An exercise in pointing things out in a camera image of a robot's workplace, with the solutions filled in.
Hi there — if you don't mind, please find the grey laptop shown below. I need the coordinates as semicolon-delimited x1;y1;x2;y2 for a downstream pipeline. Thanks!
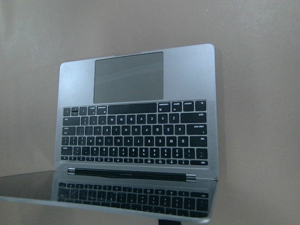
0;44;219;224

